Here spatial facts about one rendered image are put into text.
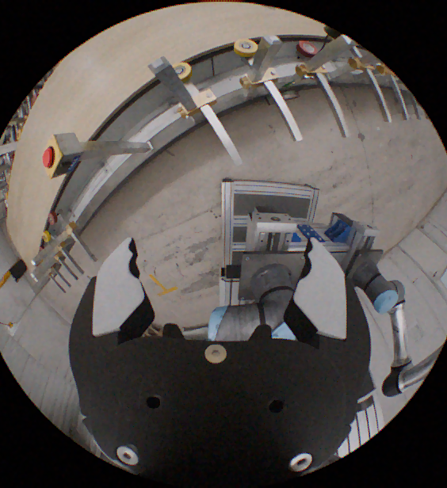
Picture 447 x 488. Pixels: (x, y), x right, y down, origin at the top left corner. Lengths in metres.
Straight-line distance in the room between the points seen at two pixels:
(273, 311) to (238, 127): 1.35
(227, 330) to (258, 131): 1.41
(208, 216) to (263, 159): 0.75
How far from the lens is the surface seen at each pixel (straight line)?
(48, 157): 0.38
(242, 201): 1.27
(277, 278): 0.48
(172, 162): 1.49
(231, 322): 0.40
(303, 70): 0.75
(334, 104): 0.77
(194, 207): 1.52
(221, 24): 0.80
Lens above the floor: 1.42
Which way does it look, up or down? 58 degrees down
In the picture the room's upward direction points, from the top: 179 degrees counter-clockwise
